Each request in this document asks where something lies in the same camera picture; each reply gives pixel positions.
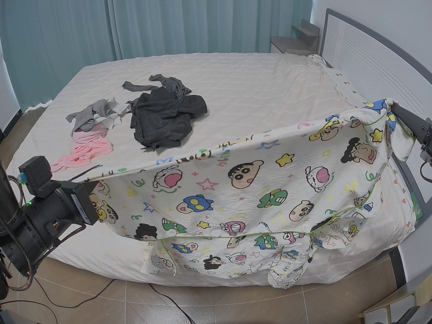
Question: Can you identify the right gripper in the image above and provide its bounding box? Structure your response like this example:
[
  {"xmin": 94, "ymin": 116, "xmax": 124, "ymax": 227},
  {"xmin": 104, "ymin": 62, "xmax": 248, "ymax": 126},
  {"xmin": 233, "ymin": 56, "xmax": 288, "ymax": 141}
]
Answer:
[{"xmin": 391, "ymin": 103, "xmax": 432, "ymax": 146}]

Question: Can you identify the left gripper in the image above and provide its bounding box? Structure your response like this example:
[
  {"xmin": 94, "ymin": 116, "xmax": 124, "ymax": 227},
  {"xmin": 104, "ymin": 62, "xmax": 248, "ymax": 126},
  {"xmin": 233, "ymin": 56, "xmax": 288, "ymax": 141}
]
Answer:
[{"xmin": 51, "ymin": 180, "xmax": 100, "ymax": 226}]

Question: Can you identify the white printed pyjama top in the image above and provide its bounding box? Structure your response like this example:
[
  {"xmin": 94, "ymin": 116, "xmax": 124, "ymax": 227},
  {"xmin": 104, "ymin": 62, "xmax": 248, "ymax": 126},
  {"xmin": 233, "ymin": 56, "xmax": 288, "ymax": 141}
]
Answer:
[{"xmin": 86, "ymin": 97, "xmax": 418, "ymax": 291}]

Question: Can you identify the pink garment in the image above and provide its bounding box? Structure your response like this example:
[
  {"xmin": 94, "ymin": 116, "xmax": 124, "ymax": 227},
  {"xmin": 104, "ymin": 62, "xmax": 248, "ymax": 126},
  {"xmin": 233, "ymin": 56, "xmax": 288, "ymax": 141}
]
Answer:
[{"xmin": 51, "ymin": 124, "xmax": 114, "ymax": 174}]

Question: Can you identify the white garment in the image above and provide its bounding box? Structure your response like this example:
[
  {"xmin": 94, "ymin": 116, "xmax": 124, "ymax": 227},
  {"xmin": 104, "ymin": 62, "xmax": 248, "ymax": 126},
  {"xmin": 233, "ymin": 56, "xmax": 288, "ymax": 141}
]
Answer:
[{"xmin": 94, "ymin": 97, "xmax": 131, "ymax": 130}]

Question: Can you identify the black garment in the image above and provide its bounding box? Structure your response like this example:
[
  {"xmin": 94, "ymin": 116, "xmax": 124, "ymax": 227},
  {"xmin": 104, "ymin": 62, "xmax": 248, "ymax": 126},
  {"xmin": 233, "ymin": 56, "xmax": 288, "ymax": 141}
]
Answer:
[{"xmin": 130, "ymin": 88, "xmax": 208, "ymax": 151}]

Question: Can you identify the dark grey garment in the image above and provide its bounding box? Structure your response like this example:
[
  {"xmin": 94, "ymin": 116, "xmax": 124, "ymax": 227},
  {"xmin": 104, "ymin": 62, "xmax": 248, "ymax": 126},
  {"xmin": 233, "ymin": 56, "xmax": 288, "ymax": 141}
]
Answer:
[{"xmin": 122, "ymin": 74, "xmax": 193, "ymax": 101}]

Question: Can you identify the grey white bedside table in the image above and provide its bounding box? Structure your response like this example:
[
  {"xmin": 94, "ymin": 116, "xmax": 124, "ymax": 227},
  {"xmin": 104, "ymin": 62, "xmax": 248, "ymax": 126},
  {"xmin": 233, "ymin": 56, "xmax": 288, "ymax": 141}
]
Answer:
[{"xmin": 270, "ymin": 19, "xmax": 320, "ymax": 55}]

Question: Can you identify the bed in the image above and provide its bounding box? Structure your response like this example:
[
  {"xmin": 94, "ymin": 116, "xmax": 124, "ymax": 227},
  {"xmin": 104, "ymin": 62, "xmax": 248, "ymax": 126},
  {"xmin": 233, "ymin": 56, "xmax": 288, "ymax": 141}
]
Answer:
[{"xmin": 23, "ymin": 8, "xmax": 432, "ymax": 288}]

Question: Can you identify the blue-green curtain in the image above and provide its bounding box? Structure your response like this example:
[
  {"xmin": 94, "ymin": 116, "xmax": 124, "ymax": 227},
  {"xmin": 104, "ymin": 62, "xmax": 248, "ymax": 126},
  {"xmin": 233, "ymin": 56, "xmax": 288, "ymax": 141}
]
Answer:
[{"xmin": 0, "ymin": 0, "xmax": 315, "ymax": 111}]

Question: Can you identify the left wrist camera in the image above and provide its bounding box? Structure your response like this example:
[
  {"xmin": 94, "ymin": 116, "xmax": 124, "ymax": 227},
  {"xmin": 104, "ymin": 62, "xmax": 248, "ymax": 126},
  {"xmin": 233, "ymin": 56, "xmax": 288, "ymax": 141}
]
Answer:
[{"xmin": 18, "ymin": 156, "xmax": 54, "ymax": 199}]

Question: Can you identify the black cable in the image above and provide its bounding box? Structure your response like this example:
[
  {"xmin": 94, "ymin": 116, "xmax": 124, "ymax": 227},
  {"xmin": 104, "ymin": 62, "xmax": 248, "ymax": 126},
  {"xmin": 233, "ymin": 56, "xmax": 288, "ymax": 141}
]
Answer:
[
  {"xmin": 419, "ymin": 159, "xmax": 432, "ymax": 184},
  {"xmin": 6, "ymin": 277, "xmax": 116, "ymax": 309},
  {"xmin": 147, "ymin": 283, "xmax": 191, "ymax": 324}
]

